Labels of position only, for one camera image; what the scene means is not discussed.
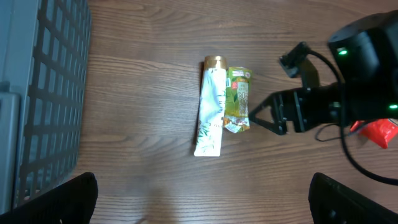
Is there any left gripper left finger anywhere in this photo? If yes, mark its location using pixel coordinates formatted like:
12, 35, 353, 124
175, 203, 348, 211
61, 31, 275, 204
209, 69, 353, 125
1, 172, 98, 224

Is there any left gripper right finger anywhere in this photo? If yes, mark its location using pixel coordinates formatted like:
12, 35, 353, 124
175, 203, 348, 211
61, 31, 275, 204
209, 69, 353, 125
308, 172, 397, 224

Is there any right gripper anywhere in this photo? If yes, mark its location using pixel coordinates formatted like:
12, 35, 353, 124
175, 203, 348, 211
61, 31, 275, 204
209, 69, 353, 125
249, 83, 341, 136

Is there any green snack packet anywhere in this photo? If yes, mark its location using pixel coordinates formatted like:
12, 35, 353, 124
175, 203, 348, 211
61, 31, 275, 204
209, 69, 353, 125
223, 67, 252, 133

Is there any white tube with gold cap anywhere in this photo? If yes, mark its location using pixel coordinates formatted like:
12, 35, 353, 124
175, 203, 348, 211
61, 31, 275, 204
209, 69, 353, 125
194, 55, 227, 157

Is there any orange spaghetti packet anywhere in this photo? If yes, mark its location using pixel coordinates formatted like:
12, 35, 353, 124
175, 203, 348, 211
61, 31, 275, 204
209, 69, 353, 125
350, 119, 397, 149

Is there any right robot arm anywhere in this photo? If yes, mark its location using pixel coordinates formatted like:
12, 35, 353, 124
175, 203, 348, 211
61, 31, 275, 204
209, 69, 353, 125
249, 11, 397, 135

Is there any grey plastic shopping basket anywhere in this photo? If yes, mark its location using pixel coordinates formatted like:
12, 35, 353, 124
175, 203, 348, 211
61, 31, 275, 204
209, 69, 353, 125
1, 0, 92, 213

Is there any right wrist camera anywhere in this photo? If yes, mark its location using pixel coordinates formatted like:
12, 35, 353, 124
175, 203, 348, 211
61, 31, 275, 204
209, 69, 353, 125
279, 42, 320, 89

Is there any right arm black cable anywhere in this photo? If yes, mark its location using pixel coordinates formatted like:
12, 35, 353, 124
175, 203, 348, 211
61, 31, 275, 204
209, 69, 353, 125
306, 49, 398, 187

